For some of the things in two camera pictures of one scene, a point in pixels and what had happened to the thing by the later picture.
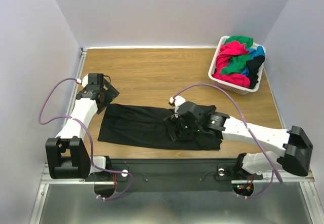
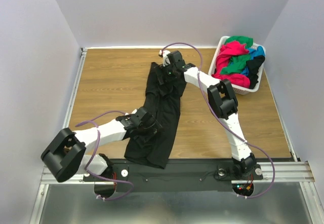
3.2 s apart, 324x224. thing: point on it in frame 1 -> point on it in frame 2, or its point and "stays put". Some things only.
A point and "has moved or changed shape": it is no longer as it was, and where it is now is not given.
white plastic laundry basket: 238,89 stays put
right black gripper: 172,128 -> 160,74
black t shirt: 135,125 has moved or changed shape
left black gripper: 112,94 -> 154,128
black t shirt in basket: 253,65 stays put
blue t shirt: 259,51 stays put
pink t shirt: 223,57 stays put
